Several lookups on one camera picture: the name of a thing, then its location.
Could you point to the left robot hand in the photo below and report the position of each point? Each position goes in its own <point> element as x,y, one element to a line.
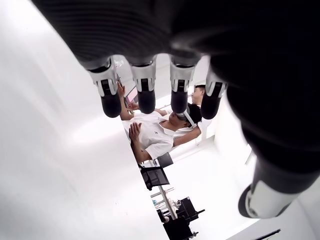
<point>225,37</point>

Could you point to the person in white T-shirt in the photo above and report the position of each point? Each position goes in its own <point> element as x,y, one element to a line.
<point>198,96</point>

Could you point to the white VR headset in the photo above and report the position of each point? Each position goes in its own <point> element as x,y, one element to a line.
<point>188,119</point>

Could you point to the monitor with pink screen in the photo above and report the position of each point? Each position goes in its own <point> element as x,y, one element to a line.
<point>132,95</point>

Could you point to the person in white polo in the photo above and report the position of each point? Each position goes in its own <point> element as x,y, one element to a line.
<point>152,135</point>

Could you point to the black seat of operator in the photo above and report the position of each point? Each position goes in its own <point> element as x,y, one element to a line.
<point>165,160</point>

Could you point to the black mesh chair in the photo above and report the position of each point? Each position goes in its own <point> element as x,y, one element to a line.
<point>156,176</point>

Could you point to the white metal rack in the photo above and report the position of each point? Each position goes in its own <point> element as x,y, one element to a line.
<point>165,200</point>

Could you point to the black equipment stand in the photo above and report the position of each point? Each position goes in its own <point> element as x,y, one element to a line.
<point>186,207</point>

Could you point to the black bar stand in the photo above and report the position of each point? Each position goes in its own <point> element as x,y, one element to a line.
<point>267,234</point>

